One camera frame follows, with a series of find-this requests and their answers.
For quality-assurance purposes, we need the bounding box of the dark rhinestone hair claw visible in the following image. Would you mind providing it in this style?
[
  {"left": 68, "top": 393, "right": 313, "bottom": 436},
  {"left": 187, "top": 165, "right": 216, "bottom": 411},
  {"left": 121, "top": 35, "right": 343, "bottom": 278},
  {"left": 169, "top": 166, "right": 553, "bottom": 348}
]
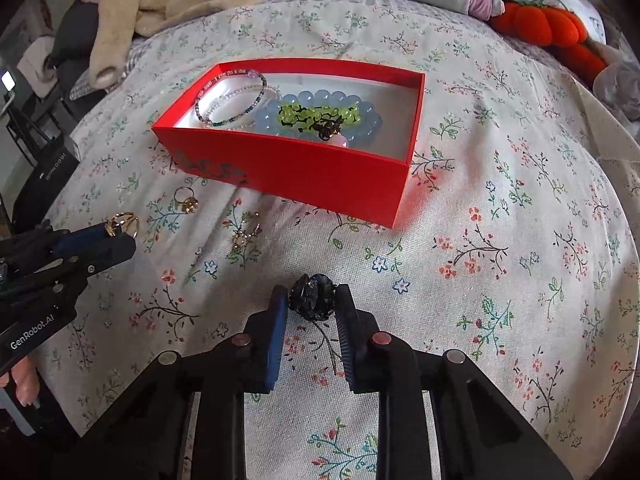
[{"left": 288, "top": 273, "right": 336, "bottom": 322}]

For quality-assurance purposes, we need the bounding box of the small gold ring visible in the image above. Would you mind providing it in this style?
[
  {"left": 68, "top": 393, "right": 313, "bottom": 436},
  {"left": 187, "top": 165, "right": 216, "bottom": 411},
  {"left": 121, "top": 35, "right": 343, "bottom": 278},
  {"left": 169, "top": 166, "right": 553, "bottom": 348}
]
[{"left": 172, "top": 185, "right": 201, "bottom": 215}]

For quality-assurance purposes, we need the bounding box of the floral bed sheet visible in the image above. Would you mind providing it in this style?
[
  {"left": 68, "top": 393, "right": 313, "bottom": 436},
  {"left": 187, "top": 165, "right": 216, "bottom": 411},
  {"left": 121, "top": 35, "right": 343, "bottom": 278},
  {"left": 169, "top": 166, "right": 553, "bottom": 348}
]
[{"left": 37, "top": 0, "right": 639, "bottom": 479}]

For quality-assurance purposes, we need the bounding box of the person's hand on gripper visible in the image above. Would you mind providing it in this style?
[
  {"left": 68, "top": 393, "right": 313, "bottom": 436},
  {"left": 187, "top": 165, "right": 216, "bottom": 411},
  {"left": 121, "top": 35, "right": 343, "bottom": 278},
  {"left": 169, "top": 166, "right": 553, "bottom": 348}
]
[{"left": 0, "top": 356, "right": 40, "bottom": 406}]

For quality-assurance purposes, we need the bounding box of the small gold earring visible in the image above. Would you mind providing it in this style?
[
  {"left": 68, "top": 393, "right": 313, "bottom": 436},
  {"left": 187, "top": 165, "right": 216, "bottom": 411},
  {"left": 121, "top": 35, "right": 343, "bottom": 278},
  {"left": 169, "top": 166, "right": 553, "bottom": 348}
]
[{"left": 230, "top": 211, "right": 262, "bottom": 254}]

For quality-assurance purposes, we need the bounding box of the black box on floor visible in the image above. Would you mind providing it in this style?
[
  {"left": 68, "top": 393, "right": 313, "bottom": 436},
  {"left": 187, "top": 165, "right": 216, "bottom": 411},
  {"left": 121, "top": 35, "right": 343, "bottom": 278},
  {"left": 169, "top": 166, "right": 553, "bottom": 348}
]
[{"left": 11, "top": 136, "right": 79, "bottom": 234}]

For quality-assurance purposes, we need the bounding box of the light blue bead bracelet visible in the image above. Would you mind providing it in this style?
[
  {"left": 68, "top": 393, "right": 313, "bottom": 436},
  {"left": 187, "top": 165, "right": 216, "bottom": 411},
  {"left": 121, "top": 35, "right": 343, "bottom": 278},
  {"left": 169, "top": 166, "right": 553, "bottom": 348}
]
[{"left": 252, "top": 89, "right": 385, "bottom": 149}]

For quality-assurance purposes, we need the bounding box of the gold ring green stone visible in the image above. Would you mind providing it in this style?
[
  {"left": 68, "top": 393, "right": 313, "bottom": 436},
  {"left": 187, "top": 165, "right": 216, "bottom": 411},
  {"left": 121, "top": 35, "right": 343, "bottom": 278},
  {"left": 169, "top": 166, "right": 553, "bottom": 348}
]
[{"left": 104, "top": 211, "right": 140, "bottom": 238}]

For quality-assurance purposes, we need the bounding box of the crumpled patterned blanket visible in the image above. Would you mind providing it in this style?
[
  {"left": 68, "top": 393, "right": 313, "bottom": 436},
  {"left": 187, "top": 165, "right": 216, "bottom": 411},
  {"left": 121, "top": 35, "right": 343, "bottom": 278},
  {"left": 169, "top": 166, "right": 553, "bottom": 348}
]
[{"left": 592, "top": 61, "right": 640, "bottom": 122}]

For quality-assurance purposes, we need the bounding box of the orange pumpkin plush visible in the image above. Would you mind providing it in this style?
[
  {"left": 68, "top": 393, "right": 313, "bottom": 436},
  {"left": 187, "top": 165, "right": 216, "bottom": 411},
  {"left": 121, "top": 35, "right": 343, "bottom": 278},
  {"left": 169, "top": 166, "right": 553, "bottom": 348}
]
[{"left": 489, "top": 1, "right": 606, "bottom": 87}]

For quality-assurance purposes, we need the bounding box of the green bead bracelet pink charm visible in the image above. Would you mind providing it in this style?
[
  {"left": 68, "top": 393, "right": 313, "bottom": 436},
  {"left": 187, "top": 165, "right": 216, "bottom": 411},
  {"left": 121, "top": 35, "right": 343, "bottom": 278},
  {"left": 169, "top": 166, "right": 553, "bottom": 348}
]
[{"left": 277, "top": 102, "right": 363, "bottom": 148}]

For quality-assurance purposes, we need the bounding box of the thin multicolour bead bracelet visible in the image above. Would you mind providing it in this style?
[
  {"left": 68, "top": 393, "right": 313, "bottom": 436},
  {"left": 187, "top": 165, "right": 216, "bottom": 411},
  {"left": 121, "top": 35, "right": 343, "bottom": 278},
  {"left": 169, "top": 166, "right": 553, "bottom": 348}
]
[{"left": 193, "top": 68, "right": 281, "bottom": 131}]

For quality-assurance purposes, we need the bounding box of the red cardboard jewelry box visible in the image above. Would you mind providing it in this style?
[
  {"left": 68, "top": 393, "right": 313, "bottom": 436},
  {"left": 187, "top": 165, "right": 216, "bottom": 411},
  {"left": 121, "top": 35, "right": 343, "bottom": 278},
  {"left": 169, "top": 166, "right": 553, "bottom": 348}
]
[{"left": 152, "top": 58, "right": 426, "bottom": 228}]

